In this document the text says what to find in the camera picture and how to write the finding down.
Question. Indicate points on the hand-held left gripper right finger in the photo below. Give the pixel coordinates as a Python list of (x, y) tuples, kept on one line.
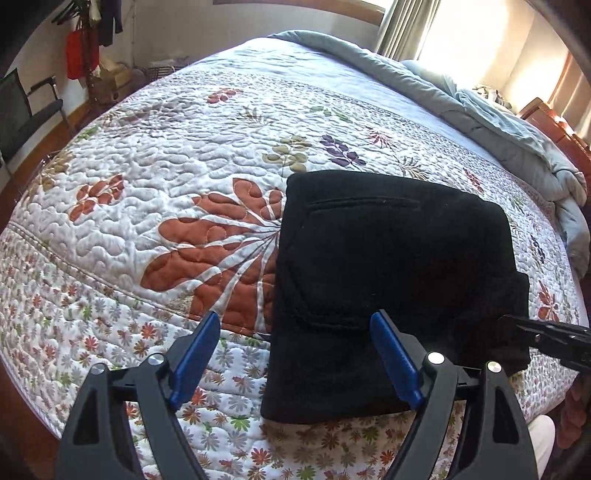
[(397, 361)]

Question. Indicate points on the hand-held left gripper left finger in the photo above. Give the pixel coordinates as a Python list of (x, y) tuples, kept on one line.
[(194, 361)]

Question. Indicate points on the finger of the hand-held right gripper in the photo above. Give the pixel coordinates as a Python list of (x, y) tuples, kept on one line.
[(572, 353), (554, 328)]

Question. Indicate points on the black pants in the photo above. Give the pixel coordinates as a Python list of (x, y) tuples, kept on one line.
[(392, 258)]

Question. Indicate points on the person's right hand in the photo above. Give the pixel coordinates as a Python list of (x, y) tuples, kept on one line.
[(572, 410)]

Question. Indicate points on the person's white clothing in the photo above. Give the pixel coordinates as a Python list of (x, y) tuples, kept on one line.
[(540, 447)]

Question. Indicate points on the floral quilted bedspread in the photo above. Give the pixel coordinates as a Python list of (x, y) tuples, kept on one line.
[(138, 184)]

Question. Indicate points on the wooden headboard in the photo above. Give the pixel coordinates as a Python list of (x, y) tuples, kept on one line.
[(561, 131)]

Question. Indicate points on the light blue comforter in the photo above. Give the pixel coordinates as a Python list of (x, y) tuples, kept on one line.
[(508, 134)]

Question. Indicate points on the wooden coat rack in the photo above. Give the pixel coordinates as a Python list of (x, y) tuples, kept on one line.
[(90, 87)]

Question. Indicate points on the cardboard box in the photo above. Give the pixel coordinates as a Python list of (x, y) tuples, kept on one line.
[(115, 78)]

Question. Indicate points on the black chair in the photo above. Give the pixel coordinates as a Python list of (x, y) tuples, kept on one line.
[(18, 115)]

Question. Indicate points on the red bag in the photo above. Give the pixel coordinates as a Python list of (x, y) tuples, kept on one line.
[(81, 53)]

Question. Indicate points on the grey curtain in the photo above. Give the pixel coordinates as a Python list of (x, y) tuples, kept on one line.
[(406, 27)]

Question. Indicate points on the dark hanging garment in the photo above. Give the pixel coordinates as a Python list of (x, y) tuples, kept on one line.
[(111, 21)]

